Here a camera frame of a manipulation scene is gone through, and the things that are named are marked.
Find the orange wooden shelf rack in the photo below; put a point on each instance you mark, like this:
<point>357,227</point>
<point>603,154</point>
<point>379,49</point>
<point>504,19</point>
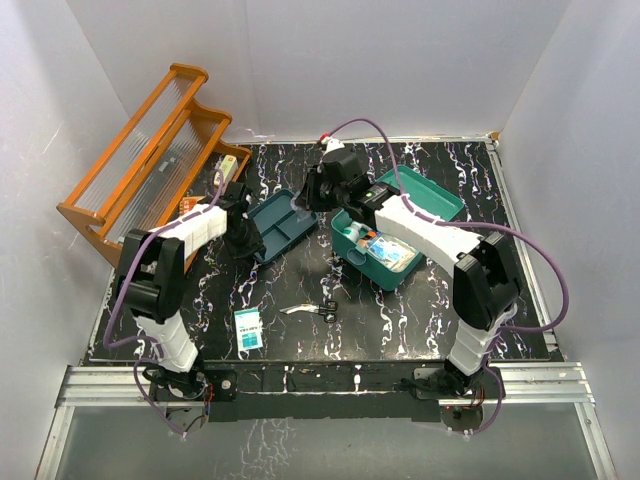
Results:
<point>141,178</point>

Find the small clear zip bag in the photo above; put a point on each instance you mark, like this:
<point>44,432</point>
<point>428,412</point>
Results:
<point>302,212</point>

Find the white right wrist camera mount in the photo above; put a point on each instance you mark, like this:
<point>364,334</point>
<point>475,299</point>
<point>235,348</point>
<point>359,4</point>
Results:
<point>330,144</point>

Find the white bottle green label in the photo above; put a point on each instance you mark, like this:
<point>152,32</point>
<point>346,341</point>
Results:
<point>352,232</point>

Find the teal white sachet packet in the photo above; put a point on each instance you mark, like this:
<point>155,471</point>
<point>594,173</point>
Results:
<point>248,329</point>

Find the yellow white small box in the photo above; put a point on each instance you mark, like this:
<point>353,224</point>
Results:
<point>229,165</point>

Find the orange snack packet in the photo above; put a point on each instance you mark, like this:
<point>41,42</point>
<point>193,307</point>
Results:
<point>187,204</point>

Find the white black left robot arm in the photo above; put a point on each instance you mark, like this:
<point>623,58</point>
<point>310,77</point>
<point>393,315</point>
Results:
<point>151,270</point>

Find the aluminium frame rail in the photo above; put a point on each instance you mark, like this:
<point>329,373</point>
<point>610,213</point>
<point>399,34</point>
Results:
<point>330,421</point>

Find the dark teal divided tray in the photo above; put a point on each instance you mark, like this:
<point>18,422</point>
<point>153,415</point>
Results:
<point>279,225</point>

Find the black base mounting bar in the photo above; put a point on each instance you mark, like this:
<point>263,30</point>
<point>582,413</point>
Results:
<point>422,393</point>

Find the black handled scissors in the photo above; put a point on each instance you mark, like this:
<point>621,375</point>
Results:
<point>327,310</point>

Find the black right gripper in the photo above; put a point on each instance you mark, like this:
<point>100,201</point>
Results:
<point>308,199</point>

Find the alcohol wipes plastic bag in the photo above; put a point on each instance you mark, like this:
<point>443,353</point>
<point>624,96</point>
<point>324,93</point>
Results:
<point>391,252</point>

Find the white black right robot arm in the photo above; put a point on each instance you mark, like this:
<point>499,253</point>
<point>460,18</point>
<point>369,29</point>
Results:
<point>485,280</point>

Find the teal medicine kit box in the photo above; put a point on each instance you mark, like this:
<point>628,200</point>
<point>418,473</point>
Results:
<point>431,202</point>

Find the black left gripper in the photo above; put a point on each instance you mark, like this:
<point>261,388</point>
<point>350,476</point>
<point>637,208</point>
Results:
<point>253,246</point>

